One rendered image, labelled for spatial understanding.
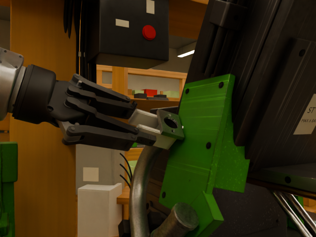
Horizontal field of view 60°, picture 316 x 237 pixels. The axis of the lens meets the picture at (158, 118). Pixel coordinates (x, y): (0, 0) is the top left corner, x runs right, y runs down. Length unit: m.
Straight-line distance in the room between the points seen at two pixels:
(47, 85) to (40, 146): 0.32
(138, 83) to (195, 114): 11.26
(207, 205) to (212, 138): 0.09
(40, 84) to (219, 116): 0.24
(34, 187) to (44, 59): 0.29
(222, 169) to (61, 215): 0.42
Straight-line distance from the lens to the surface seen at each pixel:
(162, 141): 0.44
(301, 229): 0.47
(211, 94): 0.42
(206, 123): 0.41
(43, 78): 0.37
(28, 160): 0.67
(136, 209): 0.48
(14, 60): 0.38
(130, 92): 8.12
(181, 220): 0.36
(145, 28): 0.65
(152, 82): 12.03
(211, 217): 0.36
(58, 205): 0.70
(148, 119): 0.45
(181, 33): 0.95
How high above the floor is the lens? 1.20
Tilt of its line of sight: 1 degrees up
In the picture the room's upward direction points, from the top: straight up
